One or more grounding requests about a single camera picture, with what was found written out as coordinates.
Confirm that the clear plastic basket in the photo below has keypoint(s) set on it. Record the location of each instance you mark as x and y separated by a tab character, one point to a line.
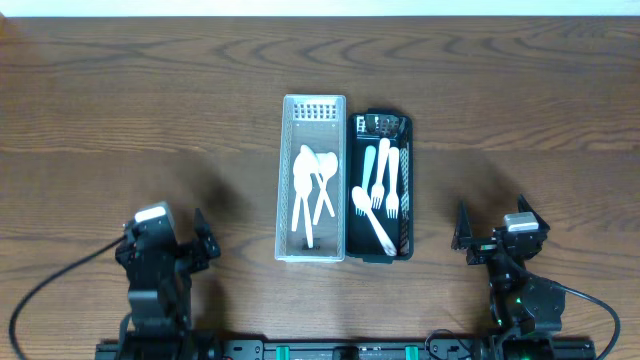
318	121

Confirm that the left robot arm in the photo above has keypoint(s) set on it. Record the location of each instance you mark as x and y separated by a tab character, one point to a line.
160	309

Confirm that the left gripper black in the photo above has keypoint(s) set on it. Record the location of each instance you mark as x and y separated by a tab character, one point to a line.
197	259

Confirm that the white plastic fork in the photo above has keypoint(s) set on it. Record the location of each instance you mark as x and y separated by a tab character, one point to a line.
392	200
369	158
378	191

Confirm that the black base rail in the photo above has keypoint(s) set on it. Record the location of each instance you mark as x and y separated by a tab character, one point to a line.
434	347

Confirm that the black plastic basket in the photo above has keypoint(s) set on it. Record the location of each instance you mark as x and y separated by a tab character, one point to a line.
364	129

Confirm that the white plastic spoon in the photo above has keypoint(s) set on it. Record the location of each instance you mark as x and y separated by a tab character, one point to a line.
303	187
362	202
313	160
328	166
297	210

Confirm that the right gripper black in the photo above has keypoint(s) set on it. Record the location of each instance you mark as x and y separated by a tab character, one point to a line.
482	249

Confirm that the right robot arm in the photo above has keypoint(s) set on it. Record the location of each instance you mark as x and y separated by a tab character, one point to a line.
521	304

